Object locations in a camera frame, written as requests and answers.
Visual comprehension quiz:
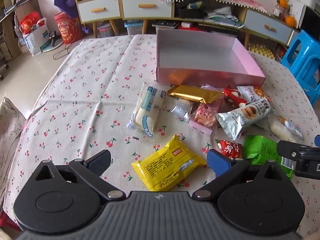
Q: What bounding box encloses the red shoebox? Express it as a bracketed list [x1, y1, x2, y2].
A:
[180, 21, 198, 30]

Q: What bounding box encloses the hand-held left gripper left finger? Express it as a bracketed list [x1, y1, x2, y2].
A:
[32, 149, 127, 202]

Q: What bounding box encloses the cherry print tablecloth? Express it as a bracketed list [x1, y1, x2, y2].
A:
[0, 34, 320, 232]

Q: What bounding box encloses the gold snack packet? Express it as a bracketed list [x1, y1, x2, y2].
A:
[167, 85, 225, 105]

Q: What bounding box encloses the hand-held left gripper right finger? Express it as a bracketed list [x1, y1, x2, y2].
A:
[192, 149, 284, 201]

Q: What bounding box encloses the red stool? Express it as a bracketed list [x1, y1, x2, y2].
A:
[0, 211, 22, 232]

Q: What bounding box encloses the paper pile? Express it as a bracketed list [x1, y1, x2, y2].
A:
[204, 5, 244, 27]

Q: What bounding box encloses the white bread packet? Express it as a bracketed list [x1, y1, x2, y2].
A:
[126, 82, 167, 137]

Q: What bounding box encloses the thin floor cable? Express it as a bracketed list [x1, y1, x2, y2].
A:
[52, 44, 73, 61]

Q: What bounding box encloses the white office chair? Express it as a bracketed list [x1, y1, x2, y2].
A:
[0, 64, 10, 81]

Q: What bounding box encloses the clear storage box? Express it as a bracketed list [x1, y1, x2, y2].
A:
[97, 21, 117, 39]

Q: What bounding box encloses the red printed bag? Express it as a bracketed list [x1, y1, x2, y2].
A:
[54, 12, 84, 45]

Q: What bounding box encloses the white orange cracker packet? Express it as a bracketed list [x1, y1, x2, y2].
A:
[236, 85, 272, 103]

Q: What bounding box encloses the yellow egg tray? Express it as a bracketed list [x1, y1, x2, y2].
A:
[249, 41, 276, 61]

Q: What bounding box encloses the pink candy packet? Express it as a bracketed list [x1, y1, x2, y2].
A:
[188, 95, 225, 137]

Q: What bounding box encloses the orange lid storage box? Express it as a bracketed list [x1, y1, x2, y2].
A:
[152, 20, 179, 31]

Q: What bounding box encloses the white rice cake packet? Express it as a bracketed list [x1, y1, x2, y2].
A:
[266, 117, 305, 143]

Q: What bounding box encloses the silver cookie packet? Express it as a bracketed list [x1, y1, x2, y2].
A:
[215, 97, 275, 142]

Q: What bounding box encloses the green snack packet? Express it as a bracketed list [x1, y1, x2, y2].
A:
[242, 134, 296, 180]

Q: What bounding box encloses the white drawer wooden handle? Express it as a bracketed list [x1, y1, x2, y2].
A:
[244, 9, 293, 46]
[78, 0, 121, 22]
[122, 0, 172, 19]

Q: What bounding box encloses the small silver packet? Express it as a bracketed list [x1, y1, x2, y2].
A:
[171, 99, 194, 123]

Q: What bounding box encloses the yellow snack packet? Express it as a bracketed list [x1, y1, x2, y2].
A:
[131, 134, 207, 192]

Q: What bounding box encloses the white shopping bag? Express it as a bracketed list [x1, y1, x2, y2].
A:
[22, 17, 51, 57]

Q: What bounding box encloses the wooden shelf unit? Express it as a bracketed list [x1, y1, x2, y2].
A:
[0, 0, 38, 61]

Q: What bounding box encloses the pink cardboard box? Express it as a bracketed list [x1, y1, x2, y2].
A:
[155, 28, 266, 87]

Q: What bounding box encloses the black storage case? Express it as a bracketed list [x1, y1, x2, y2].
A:
[174, 0, 207, 19]

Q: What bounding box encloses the red gift bag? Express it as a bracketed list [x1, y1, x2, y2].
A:
[20, 11, 42, 34]

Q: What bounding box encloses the blue plastic stool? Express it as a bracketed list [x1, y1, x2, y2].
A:
[280, 29, 320, 105]

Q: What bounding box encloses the purple fabric item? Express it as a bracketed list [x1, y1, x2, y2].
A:
[54, 0, 79, 18]

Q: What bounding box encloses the red candy packet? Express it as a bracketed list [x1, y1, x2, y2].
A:
[222, 86, 248, 108]
[215, 139, 244, 161]

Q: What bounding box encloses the blue lid storage box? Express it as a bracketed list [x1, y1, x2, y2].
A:
[124, 20, 144, 36]

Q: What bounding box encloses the beige printed cloth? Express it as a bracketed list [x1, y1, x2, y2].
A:
[0, 95, 27, 205]

